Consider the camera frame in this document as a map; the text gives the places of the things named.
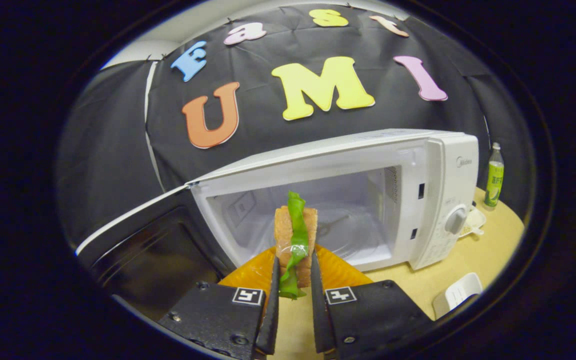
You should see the white divided seed dish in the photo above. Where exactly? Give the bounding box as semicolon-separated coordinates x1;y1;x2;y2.
460;206;487;238

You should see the white microwave oven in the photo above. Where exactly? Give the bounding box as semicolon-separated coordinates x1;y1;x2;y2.
75;128;480;313

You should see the green lettuce leaf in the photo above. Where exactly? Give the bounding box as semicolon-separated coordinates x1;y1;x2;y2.
278;191;310;301

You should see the black backdrop cloth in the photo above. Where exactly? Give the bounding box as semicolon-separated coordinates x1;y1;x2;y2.
55;4;536;301

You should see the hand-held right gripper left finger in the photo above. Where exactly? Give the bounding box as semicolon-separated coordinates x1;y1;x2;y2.
158;246;280;360

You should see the green drink bottle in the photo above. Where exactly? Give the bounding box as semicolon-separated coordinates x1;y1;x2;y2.
484;142;505;208

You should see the bread slice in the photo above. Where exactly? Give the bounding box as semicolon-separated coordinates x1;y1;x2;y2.
274;205;319;288

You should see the white rectangular dish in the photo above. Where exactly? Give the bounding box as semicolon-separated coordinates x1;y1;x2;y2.
432;272;484;321

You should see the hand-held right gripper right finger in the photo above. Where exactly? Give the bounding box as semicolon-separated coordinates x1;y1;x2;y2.
310;245;434;358

